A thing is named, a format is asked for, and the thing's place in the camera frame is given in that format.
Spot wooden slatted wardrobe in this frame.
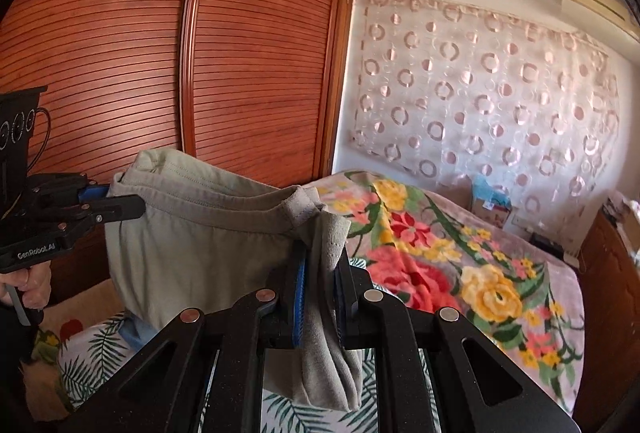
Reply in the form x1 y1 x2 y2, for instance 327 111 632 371
0 0 357 304

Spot blue denim folded jeans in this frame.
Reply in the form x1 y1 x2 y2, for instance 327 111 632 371
122 313 152 347

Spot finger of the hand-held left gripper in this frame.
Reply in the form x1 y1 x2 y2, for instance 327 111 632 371
45 194 147 239
30 172 112 214

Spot grey-green pants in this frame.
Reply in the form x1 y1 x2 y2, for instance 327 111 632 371
104 149 365 413

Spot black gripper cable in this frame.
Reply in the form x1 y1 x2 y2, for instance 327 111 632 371
27 109 52 174

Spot circle patterned sheer curtain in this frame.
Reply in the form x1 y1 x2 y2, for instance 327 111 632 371
350 0 621 234

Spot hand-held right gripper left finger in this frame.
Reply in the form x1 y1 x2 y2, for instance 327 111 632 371
60 253 308 433

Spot person's left hand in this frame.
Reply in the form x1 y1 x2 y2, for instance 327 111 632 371
0 265 53 314

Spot floral leaf printed blanket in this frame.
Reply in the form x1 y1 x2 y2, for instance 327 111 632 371
20 169 586 433

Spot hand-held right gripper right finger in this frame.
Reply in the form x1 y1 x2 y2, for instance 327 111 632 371
332 253 581 433

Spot wooden sideboard cabinet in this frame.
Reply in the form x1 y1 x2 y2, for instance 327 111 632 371
575 200 640 433

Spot person's dark clothing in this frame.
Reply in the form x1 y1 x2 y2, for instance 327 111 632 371
0 303 31 433

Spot small printed cardboard box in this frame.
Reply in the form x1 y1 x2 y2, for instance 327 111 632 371
469 175 515 230

